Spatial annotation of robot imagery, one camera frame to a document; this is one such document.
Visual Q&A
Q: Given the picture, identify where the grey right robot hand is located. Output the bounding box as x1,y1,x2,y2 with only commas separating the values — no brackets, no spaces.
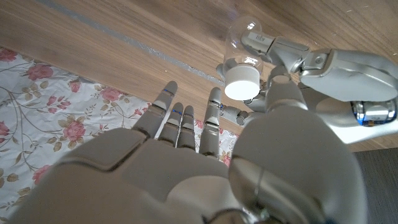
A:
6,74,369,224

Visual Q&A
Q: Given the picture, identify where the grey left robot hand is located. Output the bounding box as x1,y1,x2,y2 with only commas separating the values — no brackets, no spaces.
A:
216,30,398,139

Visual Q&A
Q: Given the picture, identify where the white bottle cap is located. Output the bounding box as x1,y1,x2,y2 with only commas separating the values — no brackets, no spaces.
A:
223,63,261,101

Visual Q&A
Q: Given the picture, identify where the clear plastic medicine bottle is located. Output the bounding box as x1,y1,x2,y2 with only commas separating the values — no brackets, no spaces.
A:
223,16,265,68

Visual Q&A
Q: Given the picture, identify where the floral backdrop cloth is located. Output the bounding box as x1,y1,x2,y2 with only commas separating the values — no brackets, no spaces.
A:
0,46,240,222

